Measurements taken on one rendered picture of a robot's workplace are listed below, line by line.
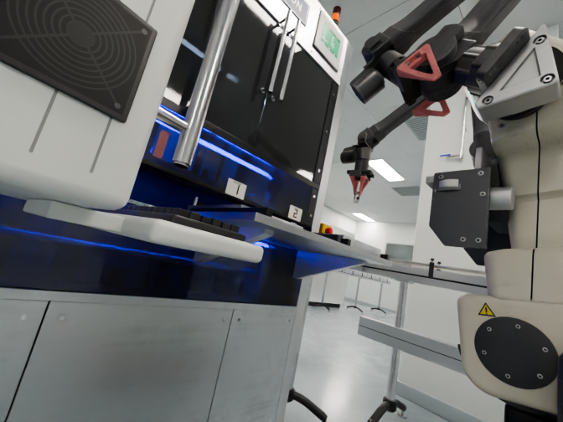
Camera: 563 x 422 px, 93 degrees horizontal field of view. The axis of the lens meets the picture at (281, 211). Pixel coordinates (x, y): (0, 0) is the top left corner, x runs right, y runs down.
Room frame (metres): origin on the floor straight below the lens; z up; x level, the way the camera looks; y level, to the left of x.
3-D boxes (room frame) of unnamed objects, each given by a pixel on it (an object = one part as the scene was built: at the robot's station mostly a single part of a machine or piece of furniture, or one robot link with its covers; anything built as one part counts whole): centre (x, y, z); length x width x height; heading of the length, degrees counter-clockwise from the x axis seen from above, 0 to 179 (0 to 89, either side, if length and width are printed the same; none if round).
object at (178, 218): (0.54, 0.25, 0.82); 0.40 x 0.14 x 0.02; 50
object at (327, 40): (1.20, -0.06, 1.96); 0.21 x 0.01 x 0.21; 132
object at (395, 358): (1.74, -0.87, 0.46); 0.09 x 0.09 x 0.77; 42
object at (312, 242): (0.98, -0.05, 0.87); 0.70 x 0.48 x 0.02; 132
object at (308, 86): (1.17, 0.00, 1.51); 0.43 x 0.01 x 0.59; 132
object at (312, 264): (1.14, -0.24, 0.80); 0.34 x 0.03 x 0.13; 42
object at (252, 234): (0.81, 0.13, 0.80); 0.34 x 0.03 x 0.13; 42
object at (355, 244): (1.07, -0.20, 0.90); 0.34 x 0.26 x 0.04; 41
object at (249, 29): (0.87, 0.34, 1.51); 0.47 x 0.01 x 0.59; 132
